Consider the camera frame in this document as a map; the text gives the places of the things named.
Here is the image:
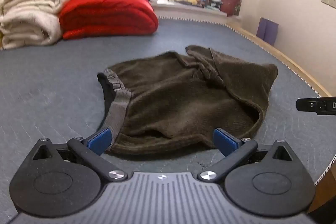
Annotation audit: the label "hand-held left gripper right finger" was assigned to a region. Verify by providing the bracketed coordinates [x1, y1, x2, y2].
[197, 128, 293, 183]

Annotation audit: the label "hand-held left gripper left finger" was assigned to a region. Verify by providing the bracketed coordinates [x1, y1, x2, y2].
[32, 127, 129, 183]

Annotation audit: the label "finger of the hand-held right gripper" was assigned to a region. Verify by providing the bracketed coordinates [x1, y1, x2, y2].
[296, 96, 336, 116]

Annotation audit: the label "brown corduroy pants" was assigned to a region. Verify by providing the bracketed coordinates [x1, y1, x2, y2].
[97, 45, 279, 157]

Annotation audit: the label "grey quilted mattress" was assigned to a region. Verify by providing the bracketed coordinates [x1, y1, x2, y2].
[0, 16, 336, 224]

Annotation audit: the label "purple foam block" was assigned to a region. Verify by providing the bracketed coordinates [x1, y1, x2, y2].
[256, 17, 268, 41]
[265, 20, 279, 46]

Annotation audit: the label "red folded blanket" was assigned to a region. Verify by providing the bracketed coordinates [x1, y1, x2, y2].
[59, 0, 159, 40]

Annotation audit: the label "cream folded blanket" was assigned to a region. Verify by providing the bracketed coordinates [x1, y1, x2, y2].
[0, 0, 71, 50]

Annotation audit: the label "wooden bed frame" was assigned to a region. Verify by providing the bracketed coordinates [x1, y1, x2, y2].
[227, 23, 336, 214]

